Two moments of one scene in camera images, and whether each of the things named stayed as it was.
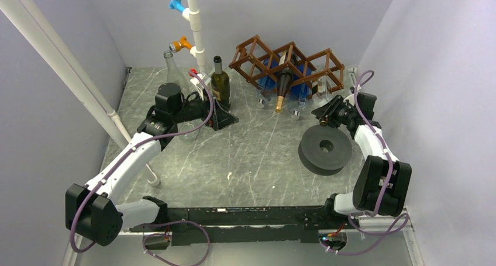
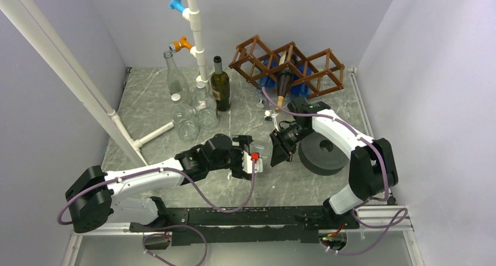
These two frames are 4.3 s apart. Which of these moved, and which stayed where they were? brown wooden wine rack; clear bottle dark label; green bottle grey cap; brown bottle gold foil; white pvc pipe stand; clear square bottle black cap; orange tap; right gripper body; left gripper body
Moved: right gripper body; left gripper body; clear square bottle black cap
Stayed: orange tap; white pvc pipe stand; brown wooden wine rack; green bottle grey cap; clear bottle dark label; brown bottle gold foil
